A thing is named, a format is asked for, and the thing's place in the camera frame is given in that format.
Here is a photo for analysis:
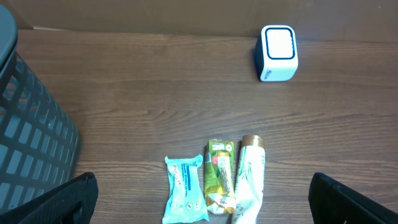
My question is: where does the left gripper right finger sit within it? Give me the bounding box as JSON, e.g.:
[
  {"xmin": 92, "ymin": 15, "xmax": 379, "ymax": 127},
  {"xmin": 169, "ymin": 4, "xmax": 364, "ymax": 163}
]
[{"xmin": 308, "ymin": 172, "xmax": 397, "ymax": 224}]

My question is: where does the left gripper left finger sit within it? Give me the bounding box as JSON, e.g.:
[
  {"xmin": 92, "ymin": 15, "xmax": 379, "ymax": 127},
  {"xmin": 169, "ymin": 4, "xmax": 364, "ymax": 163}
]
[{"xmin": 1, "ymin": 172, "xmax": 99, "ymax": 224}]

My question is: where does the white tube gold cap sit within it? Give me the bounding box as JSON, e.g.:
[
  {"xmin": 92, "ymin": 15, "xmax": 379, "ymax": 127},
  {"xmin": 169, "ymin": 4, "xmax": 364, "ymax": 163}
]
[{"xmin": 231, "ymin": 134, "xmax": 266, "ymax": 224}]

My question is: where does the teal snack pouch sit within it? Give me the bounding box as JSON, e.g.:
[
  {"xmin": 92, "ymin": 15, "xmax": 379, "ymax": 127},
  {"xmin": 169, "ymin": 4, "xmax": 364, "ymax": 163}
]
[{"xmin": 162, "ymin": 154, "xmax": 209, "ymax": 224}]

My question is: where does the green drink carton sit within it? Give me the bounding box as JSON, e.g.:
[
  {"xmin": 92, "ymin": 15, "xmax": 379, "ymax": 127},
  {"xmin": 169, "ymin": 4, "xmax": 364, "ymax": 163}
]
[{"xmin": 204, "ymin": 139, "xmax": 236, "ymax": 215}]

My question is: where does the white barcode scanner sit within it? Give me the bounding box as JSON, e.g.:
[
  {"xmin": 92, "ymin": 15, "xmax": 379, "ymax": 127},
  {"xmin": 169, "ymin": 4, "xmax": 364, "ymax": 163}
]
[{"xmin": 254, "ymin": 25, "xmax": 299, "ymax": 82}]

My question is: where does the grey plastic mesh basket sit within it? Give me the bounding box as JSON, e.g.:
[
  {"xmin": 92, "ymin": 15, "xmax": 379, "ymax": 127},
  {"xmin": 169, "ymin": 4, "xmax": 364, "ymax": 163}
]
[{"xmin": 1, "ymin": 6, "xmax": 80, "ymax": 213}]

